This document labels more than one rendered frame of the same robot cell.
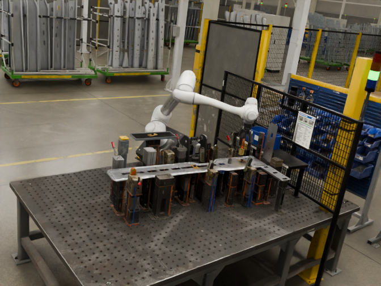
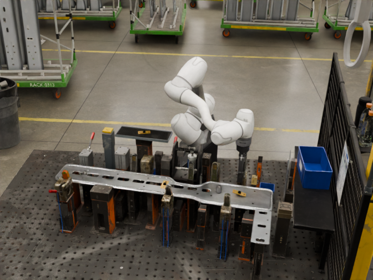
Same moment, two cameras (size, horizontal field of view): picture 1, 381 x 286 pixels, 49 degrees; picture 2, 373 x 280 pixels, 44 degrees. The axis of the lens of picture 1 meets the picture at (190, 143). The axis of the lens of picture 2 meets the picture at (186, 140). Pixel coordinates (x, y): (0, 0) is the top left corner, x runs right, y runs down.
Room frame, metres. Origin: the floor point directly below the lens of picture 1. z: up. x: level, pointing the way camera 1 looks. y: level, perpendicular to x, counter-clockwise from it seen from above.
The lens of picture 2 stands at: (1.45, -1.77, 2.63)
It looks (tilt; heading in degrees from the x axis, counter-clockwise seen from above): 29 degrees down; 43
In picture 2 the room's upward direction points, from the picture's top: 1 degrees clockwise
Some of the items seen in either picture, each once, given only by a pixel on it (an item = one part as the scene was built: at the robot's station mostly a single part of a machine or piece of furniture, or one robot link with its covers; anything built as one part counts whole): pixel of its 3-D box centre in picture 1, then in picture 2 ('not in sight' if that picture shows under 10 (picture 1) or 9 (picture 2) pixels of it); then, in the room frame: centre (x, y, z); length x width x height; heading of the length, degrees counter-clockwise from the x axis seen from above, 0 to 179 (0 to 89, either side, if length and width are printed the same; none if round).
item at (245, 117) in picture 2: (250, 107); (243, 123); (3.33, -0.45, 1.49); 0.13 x 0.11 x 0.16; 177
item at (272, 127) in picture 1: (270, 142); (286, 178); (3.47, -0.69, 1.17); 0.12 x 0.01 x 0.34; 31
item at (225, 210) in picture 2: (248, 186); (223, 231); (3.14, -0.51, 0.87); 0.12 x 0.09 x 0.35; 31
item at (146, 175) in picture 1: (193, 167); (161, 185); (3.09, -0.04, 1.00); 1.38 x 0.22 x 0.02; 121
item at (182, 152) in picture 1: (178, 169); (167, 181); (3.26, 0.07, 0.89); 0.13 x 0.11 x 0.38; 31
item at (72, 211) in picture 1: (194, 197); (179, 220); (3.21, -0.09, 0.68); 2.56 x 1.61 x 0.04; 130
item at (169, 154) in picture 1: (166, 173); (147, 182); (3.16, 0.16, 0.89); 0.13 x 0.11 x 0.38; 31
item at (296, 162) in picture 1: (266, 148); (311, 184); (3.74, -0.72, 1.02); 0.90 x 0.22 x 0.03; 31
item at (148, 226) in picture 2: (183, 185); (152, 203); (3.06, 0.01, 0.84); 0.17 x 0.06 x 0.29; 31
